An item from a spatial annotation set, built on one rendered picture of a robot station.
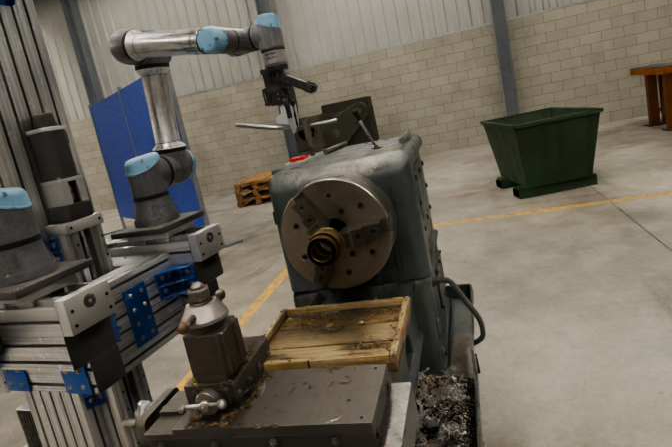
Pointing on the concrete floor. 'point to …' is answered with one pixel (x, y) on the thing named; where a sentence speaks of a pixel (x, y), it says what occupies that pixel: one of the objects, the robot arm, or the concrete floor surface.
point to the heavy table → (657, 92)
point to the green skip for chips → (545, 149)
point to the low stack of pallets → (256, 190)
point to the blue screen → (140, 125)
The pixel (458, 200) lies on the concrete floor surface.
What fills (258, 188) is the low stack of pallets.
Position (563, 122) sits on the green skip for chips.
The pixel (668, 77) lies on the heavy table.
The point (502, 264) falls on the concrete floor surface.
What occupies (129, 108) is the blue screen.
